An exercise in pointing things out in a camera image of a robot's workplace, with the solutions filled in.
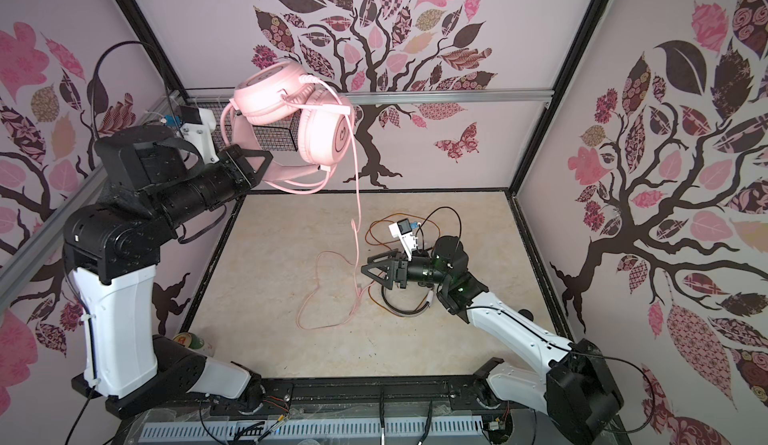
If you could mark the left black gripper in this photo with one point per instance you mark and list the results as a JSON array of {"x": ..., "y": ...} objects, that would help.
[{"x": 244, "y": 176}]

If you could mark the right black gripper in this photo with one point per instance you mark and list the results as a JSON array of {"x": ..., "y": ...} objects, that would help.
[{"x": 385, "y": 268}]

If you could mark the pink headphones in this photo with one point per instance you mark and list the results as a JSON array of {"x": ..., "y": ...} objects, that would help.
[{"x": 326, "y": 123}]

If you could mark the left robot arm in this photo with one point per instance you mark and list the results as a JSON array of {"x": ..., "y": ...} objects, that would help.
[{"x": 111, "y": 251}]

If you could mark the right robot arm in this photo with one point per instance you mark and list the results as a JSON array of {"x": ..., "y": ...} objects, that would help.
[{"x": 568, "y": 381}]

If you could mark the white black headphones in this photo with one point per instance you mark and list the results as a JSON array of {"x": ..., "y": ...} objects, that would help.
[{"x": 406, "y": 303}]

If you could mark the green drink can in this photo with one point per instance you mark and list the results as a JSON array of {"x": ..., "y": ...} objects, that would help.
[{"x": 195, "y": 343}]

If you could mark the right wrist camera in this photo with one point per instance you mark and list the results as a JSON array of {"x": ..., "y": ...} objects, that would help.
[{"x": 404, "y": 231}]

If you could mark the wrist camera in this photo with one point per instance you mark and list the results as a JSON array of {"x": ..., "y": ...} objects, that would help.
[
  {"x": 197, "y": 126},
  {"x": 404, "y": 231}
]

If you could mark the black wire basket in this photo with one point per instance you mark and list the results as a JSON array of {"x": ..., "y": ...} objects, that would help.
[{"x": 281, "y": 135}]

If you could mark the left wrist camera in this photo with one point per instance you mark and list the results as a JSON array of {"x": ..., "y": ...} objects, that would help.
[{"x": 197, "y": 126}]

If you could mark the aluminium rail back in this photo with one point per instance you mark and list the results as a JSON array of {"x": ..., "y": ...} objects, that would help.
[{"x": 537, "y": 95}]

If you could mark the aluminium rail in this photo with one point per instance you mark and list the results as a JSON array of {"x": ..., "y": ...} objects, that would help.
[
  {"x": 48, "y": 169},
  {"x": 537, "y": 95}
]

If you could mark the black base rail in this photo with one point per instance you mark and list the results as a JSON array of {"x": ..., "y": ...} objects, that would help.
[{"x": 353, "y": 397}]

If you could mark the white cable duct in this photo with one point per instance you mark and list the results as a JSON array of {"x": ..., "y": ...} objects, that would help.
[{"x": 398, "y": 430}]

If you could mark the aluminium rail left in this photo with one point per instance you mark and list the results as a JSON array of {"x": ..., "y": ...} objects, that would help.
[{"x": 48, "y": 169}]

